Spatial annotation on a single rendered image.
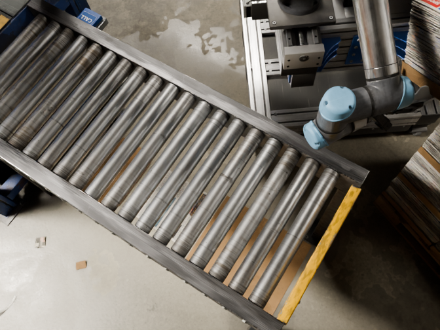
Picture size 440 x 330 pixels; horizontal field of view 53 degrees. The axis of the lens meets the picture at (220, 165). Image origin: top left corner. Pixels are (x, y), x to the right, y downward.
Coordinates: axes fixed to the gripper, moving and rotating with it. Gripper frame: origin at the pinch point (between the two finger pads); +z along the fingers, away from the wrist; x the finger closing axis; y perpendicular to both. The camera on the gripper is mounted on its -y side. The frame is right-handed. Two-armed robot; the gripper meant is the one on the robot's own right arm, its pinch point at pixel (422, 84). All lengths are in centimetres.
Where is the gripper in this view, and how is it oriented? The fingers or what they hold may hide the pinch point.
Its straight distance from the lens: 132.0
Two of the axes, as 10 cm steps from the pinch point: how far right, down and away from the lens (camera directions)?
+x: -4.1, -6.2, 6.7
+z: 8.8, -4.6, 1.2
